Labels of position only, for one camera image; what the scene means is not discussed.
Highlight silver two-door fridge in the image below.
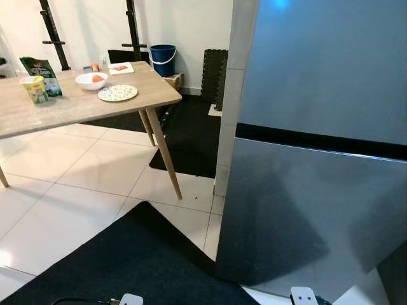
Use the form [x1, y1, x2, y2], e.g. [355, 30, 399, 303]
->
[215, 0, 407, 301]

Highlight black foam mat stack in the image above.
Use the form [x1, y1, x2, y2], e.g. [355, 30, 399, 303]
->
[201, 49, 229, 106]

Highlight small wooden box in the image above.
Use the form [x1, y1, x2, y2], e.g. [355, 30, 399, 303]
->
[164, 73, 184, 92]

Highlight blue bucket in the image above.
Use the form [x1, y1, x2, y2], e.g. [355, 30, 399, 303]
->
[149, 44, 177, 78]

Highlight white cutting board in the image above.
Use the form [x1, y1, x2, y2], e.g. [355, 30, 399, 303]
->
[108, 62, 135, 76]

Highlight white patterned plate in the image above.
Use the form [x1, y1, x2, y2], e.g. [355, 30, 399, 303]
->
[97, 85, 139, 102]

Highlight black chair back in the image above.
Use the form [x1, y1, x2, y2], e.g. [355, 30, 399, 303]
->
[108, 50, 151, 64]

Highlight black stand pole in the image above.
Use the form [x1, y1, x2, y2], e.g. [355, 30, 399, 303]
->
[39, 0, 71, 71]
[122, 0, 147, 62]

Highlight white bowl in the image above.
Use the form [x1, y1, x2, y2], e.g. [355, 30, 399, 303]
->
[75, 72, 109, 91]

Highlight light wooden table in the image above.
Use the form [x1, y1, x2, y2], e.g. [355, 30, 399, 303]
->
[0, 61, 184, 200]

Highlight green snack bag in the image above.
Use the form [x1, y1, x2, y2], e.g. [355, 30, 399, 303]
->
[20, 57, 63, 98]

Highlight yellow green paper cup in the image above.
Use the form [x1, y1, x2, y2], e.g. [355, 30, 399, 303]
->
[20, 76, 50, 104]

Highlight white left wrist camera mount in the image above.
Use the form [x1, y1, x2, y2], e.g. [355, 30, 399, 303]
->
[120, 294, 144, 305]

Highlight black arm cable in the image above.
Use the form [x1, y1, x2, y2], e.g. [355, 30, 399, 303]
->
[51, 297, 121, 305]

